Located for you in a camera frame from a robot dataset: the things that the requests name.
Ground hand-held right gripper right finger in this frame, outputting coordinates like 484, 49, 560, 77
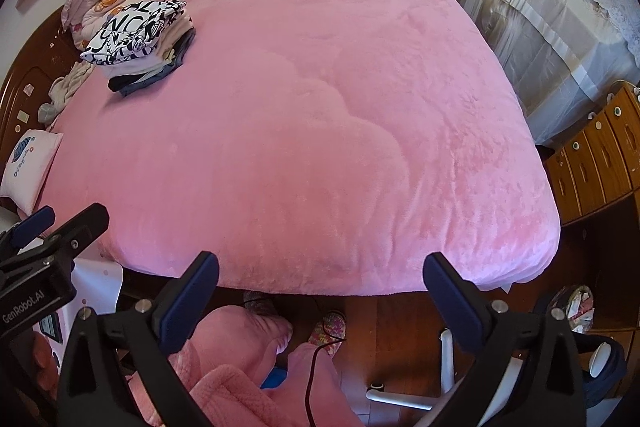
423, 252, 586, 427

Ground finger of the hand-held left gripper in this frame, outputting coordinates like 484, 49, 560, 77
45, 203, 110, 259
9, 206, 56, 252

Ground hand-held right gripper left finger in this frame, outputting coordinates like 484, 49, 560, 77
57, 251, 221, 427

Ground black white printed garment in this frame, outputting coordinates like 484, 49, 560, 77
80, 0, 193, 65

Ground white bedside cloth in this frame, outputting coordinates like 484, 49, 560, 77
70, 257, 123, 313

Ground small pink embroidered pillow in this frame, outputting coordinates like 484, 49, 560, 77
0, 129, 65, 212

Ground white chair base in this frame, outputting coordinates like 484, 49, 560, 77
367, 329, 628, 413

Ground knitted patterned slipper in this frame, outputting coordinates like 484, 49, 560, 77
243, 291, 278, 318
307, 311, 347, 348

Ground person in pink robe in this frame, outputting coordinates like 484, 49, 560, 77
125, 307, 351, 427

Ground colourful patterned bag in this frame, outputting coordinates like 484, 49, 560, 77
547, 284, 596, 333

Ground beige crumpled cloth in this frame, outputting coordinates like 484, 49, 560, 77
47, 62, 96, 115

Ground black folded garment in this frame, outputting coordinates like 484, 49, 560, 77
107, 76, 141, 94

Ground wooden headboard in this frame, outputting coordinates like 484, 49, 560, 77
0, 14, 86, 168

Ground blue denim folded garment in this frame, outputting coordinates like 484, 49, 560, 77
120, 67, 176, 96

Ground wooden drawer cabinet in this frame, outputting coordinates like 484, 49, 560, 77
542, 82, 640, 225

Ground dark grey folded garment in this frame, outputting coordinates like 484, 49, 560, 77
167, 29, 197, 70

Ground pink fleece blanket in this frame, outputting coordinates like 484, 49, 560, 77
47, 0, 561, 298

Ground black cable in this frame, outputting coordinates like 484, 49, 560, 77
304, 339, 346, 427

